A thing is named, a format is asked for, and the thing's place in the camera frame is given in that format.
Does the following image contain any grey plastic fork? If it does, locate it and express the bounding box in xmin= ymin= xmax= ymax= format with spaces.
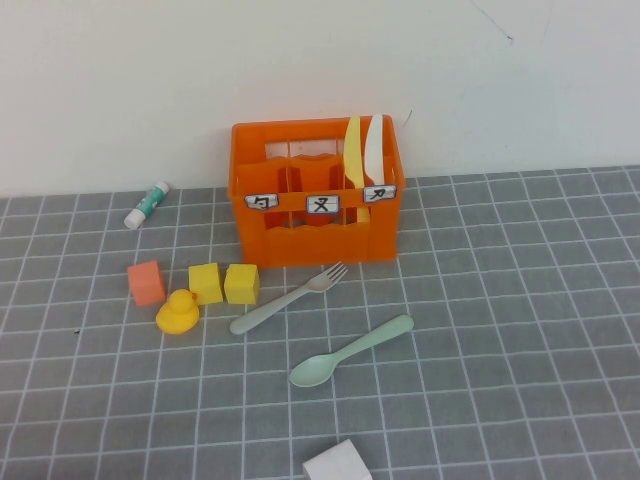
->
xmin=228 ymin=261 xmax=350 ymax=336

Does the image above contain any yellow plastic knife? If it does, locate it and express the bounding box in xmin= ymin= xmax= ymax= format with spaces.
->
xmin=343 ymin=115 xmax=372 ymax=224

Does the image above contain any cream white plastic knife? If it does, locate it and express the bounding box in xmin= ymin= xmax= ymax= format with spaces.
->
xmin=363 ymin=113 xmax=387 ymax=189

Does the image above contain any mint green plastic spoon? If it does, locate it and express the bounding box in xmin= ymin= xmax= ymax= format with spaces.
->
xmin=288 ymin=314 xmax=415 ymax=389

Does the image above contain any orange plastic cutlery crate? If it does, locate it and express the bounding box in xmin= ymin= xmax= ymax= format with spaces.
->
xmin=228 ymin=114 xmax=406 ymax=269

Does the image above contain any white label reading 叉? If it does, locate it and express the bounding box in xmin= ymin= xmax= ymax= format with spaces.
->
xmin=305 ymin=194 xmax=341 ymax=215

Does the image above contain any white label reading 勺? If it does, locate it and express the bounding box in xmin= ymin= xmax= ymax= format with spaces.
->
xmin=244 ymin=193 xmax=279 ymax=213

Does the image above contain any white label reading 刀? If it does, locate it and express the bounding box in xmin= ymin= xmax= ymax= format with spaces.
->
xmin=362 ymin=184 xmax=398 ymax=204

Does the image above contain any yellow foam cube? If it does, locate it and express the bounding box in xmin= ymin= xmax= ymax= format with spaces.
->
xmin=223 ymin=263 xmax=260 ymax=305
xmin=187 ymin=262 xmax=224 ymax=306

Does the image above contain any yellow rubber duck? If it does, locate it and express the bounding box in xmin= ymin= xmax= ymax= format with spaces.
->
xmin=154 ymin=288 xmax=200 ymax=334

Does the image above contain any salmon orange foam cube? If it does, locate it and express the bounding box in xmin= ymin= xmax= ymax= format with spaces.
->
xmin=126 ymin=260 xmax=167 ymax=306

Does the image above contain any white green glue stick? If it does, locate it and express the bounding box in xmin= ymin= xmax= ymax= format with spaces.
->
xmin=123 ymin=180 xmax=171 ymax=230

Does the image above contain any grey grid-pattern table mat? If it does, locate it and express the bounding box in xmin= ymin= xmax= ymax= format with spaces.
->
xmin=0 ymin=164 xmax=640 ymax=480

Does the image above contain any white box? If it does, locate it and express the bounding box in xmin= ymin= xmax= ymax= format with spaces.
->
xmin=301 ymin=439 xmax=372 ymax=480

